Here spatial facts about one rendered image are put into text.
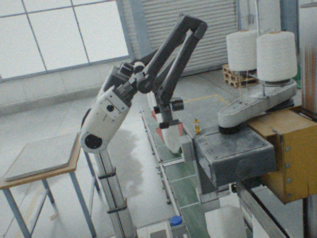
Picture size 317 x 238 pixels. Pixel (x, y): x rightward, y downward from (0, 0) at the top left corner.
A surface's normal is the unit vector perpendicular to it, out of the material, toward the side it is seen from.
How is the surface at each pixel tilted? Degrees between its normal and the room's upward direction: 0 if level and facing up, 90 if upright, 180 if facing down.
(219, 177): 90
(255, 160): 90
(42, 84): 90
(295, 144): 90
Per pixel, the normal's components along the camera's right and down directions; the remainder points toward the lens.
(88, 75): 0.26, 0.32
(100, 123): -0.10, 0.74
